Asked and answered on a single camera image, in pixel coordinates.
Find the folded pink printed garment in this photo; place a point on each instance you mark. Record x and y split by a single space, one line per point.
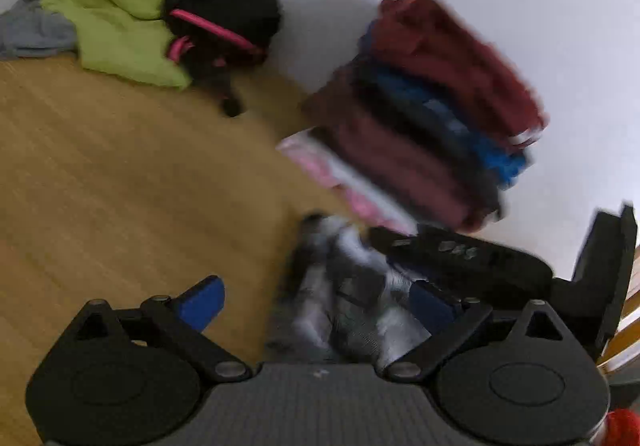
325 166

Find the folded blue garment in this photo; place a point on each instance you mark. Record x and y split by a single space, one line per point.
500 159

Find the light grey garment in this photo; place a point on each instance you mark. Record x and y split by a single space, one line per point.
35 29

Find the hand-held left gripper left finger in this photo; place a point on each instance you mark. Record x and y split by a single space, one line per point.
202 302

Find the lime green garment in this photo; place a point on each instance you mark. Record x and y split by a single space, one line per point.
120 11

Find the folded plain maroon garment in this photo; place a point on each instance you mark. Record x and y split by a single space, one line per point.
390 146

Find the black garment with pink trim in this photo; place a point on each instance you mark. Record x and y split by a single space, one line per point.
225 11

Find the grey white plaid garment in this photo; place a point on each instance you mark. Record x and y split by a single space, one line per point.
350 306

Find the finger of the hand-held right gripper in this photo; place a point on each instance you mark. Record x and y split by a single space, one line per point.
450 251

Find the red cloth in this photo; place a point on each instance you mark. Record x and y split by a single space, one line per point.
625 428

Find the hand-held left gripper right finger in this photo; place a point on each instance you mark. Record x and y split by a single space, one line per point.
431 308

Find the folded maroon garment white stripe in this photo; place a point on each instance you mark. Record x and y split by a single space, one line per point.
450 56

